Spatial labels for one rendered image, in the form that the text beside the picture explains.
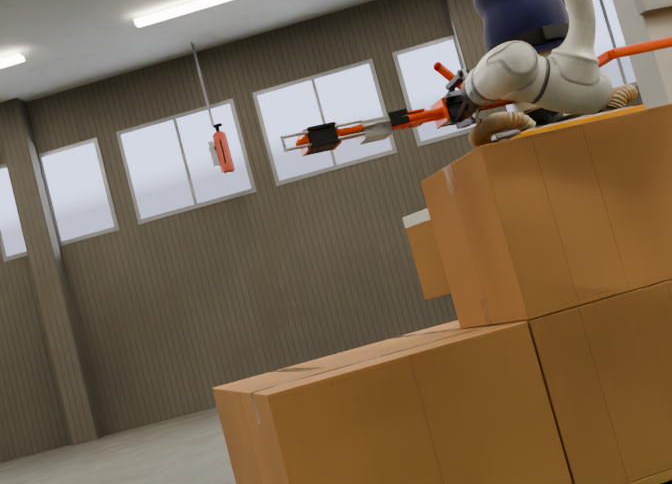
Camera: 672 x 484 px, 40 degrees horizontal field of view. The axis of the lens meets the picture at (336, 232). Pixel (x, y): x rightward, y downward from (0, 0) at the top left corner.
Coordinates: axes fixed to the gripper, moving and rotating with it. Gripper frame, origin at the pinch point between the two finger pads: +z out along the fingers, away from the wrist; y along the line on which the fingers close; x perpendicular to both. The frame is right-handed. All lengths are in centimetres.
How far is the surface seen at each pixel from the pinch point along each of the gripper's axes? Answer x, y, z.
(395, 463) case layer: -41, 73, -21
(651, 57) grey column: 130, -23, 97
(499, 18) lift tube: 17.0, -19.2, -5.1
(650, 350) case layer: 23, 66, -20
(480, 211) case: -4.0, 26.4, -11.2
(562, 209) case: 11.5, 30.8, -19.9
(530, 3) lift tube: 23.6, -20.1, -9.8
